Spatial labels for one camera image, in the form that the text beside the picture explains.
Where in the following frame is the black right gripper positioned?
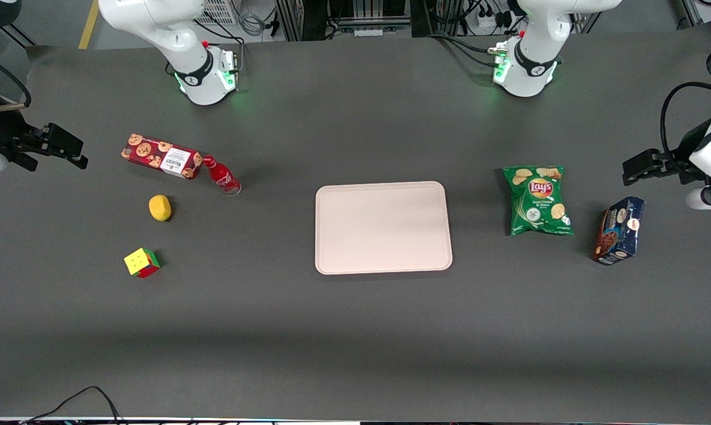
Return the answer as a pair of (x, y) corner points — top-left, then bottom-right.
(0, 112), (89, 172)

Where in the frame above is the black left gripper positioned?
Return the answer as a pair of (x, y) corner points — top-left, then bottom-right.
(622, 127), (710, 187)

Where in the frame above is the red coke bottle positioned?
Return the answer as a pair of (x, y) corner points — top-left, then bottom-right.
(203, 155), (242, 197)

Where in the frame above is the beige plastic tray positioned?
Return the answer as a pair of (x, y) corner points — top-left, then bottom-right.
(314, 181), (454, 276)

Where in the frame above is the dark blue cookie box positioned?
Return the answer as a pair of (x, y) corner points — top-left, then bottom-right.
(591, 196), (646, 266)

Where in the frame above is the red cookie box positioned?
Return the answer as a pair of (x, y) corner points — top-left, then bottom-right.
(120, 133), (203, 180)

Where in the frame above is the yellow lemon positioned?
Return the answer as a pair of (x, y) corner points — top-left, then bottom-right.
(148, 194), (172, 223)

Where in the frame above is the green Lay's chips bag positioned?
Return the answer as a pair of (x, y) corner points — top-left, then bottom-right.
(502, 165), (575, 237)

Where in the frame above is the colourful puzzle cube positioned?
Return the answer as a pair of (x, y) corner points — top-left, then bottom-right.
(123, 247), (161, 279)

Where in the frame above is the white perforated box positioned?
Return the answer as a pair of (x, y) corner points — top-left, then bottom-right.
(198, 0), (239, 26)

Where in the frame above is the white power strip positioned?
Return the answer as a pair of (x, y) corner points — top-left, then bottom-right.
(475, 6), (511, 31)

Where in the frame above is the black looping arm cable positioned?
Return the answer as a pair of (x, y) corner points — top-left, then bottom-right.
(660, 81), (711, 173)

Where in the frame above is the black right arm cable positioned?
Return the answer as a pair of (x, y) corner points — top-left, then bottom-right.
(0, 50), (32, 112)

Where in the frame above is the black base cable bundle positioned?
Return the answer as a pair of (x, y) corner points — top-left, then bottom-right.
(429, 32), (510, 69)

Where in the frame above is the grey coiled cable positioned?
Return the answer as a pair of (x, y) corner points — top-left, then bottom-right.
(237, 11), (269, 37)

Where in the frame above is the black table edge cable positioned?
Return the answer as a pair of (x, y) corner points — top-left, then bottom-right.
(20, 386), (123, 425)

